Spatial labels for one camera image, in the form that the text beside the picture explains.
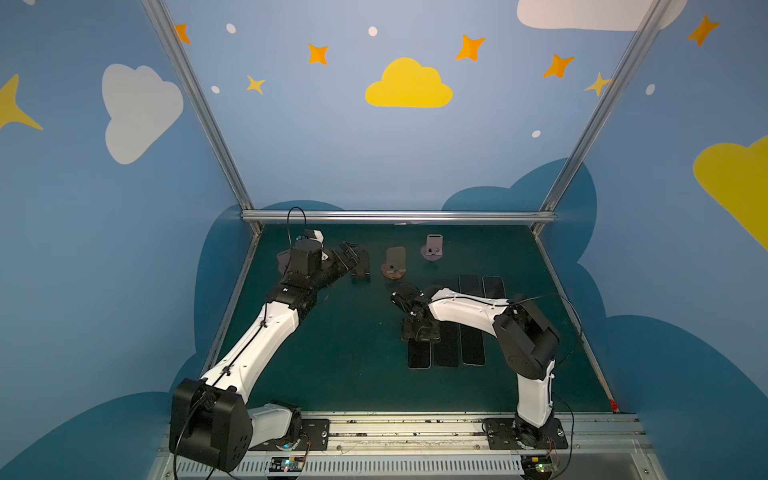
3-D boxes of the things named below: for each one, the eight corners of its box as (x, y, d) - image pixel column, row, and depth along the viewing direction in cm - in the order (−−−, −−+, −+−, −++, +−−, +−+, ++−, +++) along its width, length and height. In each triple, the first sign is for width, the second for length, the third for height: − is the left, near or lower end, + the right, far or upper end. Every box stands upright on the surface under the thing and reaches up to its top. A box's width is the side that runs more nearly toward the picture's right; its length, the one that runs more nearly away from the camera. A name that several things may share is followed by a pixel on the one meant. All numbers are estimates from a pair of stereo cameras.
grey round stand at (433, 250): (421, 262, 116) (424, 243, 107) (420, 253, 119) (423, 234, 110) (439, 262, 116) (443, 243, 107) (437, 253, 119) (442, 234, 110)
